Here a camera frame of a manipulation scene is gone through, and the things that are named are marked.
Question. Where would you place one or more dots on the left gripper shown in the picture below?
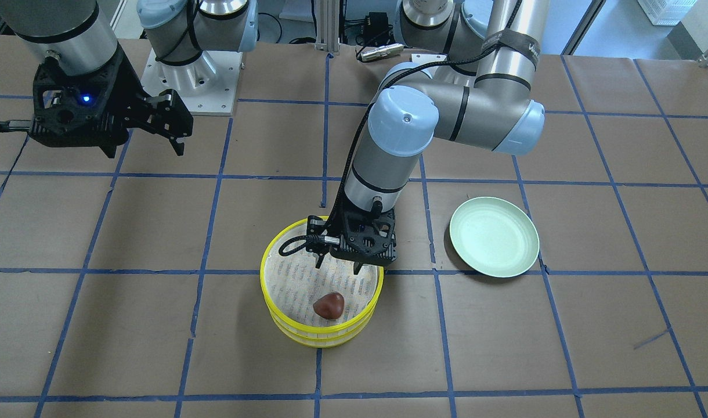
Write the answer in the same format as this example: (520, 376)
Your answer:
(315, 239)

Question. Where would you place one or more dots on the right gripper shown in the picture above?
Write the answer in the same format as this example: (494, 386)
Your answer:
(129, 100)

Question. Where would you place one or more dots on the red-brown bun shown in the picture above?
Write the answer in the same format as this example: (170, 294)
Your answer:
(330, 306)

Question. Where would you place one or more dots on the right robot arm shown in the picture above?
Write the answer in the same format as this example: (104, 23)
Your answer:
(79, 36)

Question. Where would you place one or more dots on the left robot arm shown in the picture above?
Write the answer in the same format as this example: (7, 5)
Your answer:
(479, 95)

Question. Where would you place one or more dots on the white cloth steamer liner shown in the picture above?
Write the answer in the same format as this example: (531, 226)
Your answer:
(294, 284)

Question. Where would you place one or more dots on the green plate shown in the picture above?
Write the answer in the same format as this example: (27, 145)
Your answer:
(494, 237)

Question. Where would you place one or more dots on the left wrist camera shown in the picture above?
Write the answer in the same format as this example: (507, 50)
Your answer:
(322, 236)

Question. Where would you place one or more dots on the aluminium frame post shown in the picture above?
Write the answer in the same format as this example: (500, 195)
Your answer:
(327, 26)

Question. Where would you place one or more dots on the silver cable connector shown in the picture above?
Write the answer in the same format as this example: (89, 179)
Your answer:
(380, 52)

